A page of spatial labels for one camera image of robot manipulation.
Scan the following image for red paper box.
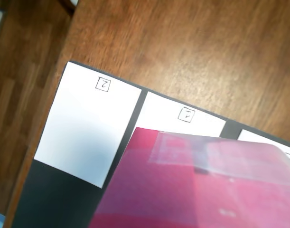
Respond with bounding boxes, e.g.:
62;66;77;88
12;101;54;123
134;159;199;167
88;127;290;228

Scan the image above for white paper sheet marked home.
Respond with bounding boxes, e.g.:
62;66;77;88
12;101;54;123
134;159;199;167
236;129;290;167

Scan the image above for white paper sheet marked one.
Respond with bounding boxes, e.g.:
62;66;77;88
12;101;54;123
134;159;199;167
134;91;227;143

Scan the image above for white paper sheet marked two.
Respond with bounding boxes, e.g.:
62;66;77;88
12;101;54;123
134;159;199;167
33;61;143;189

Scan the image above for dark grey mat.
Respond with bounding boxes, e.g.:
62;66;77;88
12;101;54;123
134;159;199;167
11;60;290;228

